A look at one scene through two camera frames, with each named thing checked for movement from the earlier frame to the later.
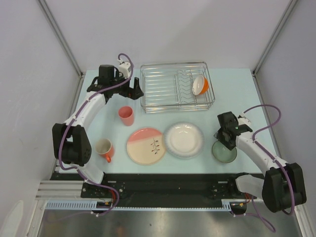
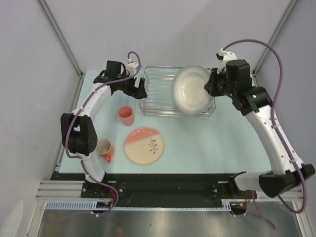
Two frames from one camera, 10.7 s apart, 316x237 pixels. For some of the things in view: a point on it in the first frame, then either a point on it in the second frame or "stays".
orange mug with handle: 104,147 stays
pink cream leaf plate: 146,146 stays
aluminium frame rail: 61,190 stays
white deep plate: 184,140 -> 188,92
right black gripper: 219,134 -> 214,77
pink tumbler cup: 126,113 stays
